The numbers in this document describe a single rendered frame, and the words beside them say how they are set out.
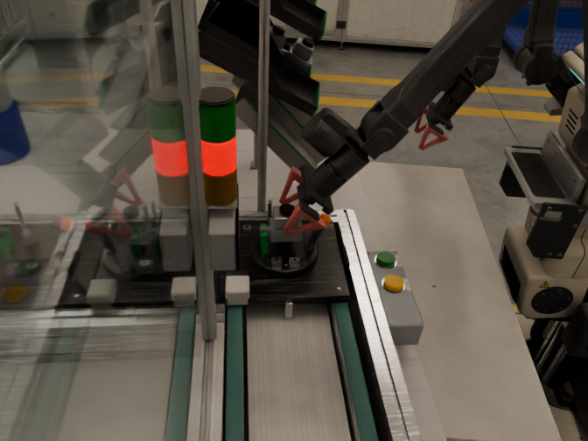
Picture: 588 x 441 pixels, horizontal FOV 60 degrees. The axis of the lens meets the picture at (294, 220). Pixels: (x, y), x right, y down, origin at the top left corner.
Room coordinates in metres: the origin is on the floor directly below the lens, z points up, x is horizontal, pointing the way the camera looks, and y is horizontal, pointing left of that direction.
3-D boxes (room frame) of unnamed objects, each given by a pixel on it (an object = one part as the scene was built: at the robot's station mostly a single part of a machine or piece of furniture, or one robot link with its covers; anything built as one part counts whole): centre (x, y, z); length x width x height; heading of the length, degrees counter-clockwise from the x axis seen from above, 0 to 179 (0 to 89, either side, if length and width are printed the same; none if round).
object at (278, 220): (0.79, 0.02, 1.06); 0.08 x 0.04 x 0.07; 98
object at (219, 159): (0.59, 0.11, 1.33); 0.05 x 0.05 x 0.05
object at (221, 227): (0.59, 0.11, 1.29); 0.12 x 0.05 x 0.25; 7
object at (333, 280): (0.79, 0.02, 0.96); 0.24 x 0.24 x 0.02; 7
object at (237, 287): (0.68, 0.10, 0.97); 0.05 x 0.05 x 0.04; 7
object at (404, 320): (0.74, -0.21, 0.93); 0.21 x 0.07 x 0.06; 7
